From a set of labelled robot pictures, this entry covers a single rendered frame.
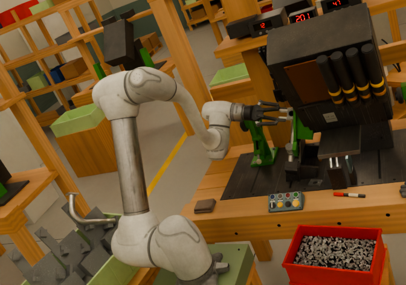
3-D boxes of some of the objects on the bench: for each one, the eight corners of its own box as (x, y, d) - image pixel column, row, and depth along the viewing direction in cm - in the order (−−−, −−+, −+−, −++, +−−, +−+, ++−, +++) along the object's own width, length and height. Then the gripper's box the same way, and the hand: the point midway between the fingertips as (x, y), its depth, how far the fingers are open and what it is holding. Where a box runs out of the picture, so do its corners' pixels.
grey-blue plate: (356, 185, 176) (348, 158, 170) (351, 186, 177) (344, 159, 171) (356, 172, 183) (350, 146, 178) (351, 172, 184) (345, 147, 179)
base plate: (481, 177, 156) (481, 172, 155) (220, 203, 206) (219, 200, 205) (461, 123, 190) (461, 119, 189) (241, 156, 239) (240, 153, 239)
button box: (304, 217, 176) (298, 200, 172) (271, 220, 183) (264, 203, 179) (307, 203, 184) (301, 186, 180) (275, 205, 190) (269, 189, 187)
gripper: (240, 126, 193) (291, 129, 185) (244, 94, 197) (295, 96, 189) (243, 130, 200) (293, 133, 192) (248, 99, 204) (296, 101, 196)
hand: (287, 115), depth 192 cm, fingers closed on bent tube, 3 cm apart
